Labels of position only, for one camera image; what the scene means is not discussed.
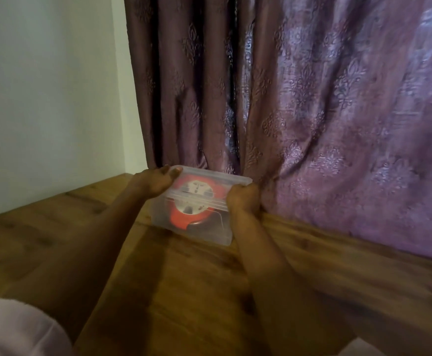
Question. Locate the white shirt sleeve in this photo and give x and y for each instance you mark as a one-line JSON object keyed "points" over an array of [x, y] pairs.
{"points": [[16, 329], [360, 348]]}

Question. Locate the clear plastic box lid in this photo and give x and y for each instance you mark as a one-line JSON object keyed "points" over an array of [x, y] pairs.
{"points": [[208, 185]]}

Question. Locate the purple patterned curtain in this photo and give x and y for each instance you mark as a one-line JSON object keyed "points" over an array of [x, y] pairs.
{"points": [[312, 107]]}

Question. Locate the clear plastic storage box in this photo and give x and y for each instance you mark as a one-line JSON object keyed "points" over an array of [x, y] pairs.
{"points": [[201, 226]]}

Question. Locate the person's right hand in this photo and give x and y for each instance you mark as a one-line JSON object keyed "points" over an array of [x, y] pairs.
{"points": [[243, 198]]}

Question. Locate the person's left forearm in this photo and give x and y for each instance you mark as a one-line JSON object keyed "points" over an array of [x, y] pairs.
{"points": [[79, 255]]}

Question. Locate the orange extension cord reel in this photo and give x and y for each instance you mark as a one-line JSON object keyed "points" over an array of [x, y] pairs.
{"points": [[193, 203]]}

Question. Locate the person's left hand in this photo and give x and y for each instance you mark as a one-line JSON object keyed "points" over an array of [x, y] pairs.
{"points": [[153, 181]]}

